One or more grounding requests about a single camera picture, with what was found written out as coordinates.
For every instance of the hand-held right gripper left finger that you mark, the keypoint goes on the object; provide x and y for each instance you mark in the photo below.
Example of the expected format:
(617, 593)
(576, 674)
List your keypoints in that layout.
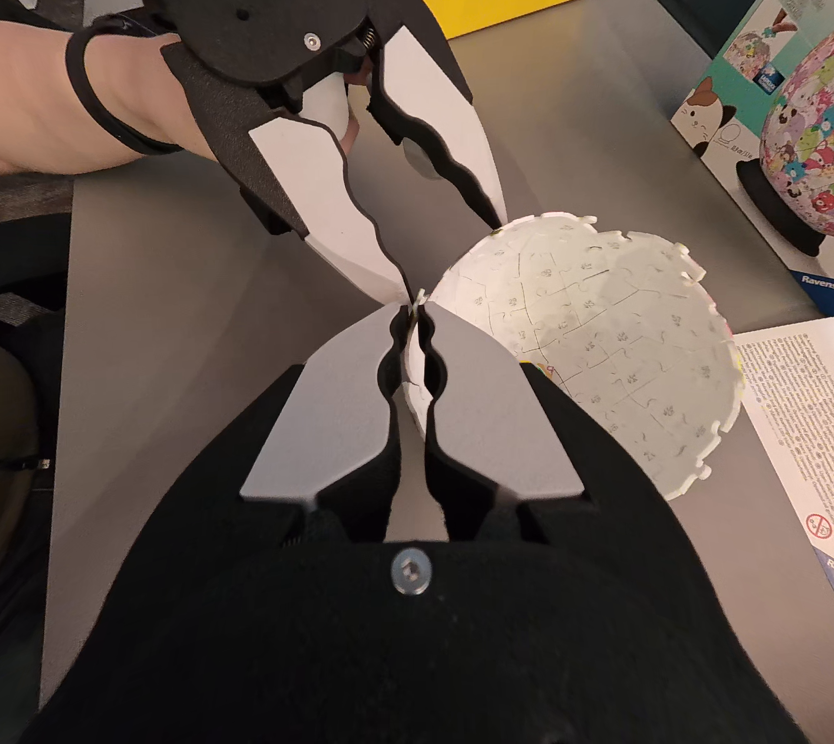
(326, 431)

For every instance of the white instruction leaflet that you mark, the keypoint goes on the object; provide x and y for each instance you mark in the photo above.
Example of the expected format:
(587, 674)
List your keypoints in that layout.
(795, 431)

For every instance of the person's left hand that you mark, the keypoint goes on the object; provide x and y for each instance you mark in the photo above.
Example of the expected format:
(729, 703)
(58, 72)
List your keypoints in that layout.
(353, 118)

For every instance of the person's left forearm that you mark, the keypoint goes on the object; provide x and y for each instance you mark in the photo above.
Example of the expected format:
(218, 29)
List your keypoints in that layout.
(39, 99)

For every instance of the black wrist band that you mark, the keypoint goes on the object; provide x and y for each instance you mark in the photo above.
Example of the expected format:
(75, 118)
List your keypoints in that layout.
(88, 99)

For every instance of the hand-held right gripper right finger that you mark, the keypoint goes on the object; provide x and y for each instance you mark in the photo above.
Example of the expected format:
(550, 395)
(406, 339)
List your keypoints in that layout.
(502, 431)

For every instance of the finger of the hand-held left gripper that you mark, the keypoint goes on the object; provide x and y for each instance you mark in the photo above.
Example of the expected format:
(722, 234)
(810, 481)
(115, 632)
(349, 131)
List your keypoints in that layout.
(443, 99)
(306, 190)

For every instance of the colourful puzzle ball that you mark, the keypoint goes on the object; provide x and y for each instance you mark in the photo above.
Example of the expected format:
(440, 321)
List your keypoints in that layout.
(586, 333)

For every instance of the puzzle ball cardboard box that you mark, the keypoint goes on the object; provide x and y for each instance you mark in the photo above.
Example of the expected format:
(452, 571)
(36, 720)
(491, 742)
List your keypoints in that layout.
(769, 105)

